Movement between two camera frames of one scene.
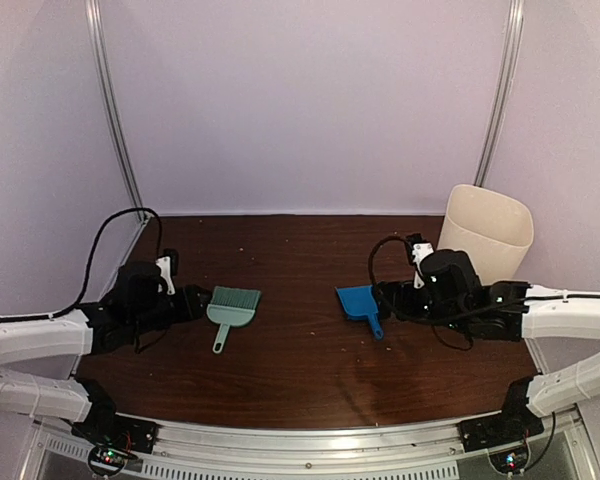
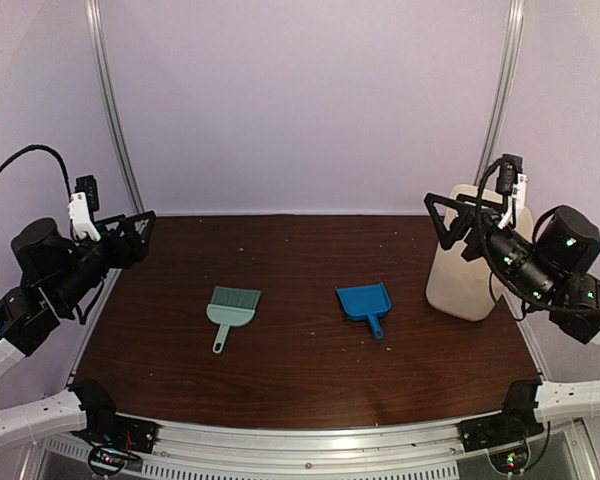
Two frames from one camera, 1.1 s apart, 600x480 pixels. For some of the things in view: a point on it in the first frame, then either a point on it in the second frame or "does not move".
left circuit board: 107,460 does not move
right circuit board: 510,461 does not move
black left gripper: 191,312 to 136,249
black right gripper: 402,290 to 462,225
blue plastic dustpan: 359,303 does not move
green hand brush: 231,307 does not move
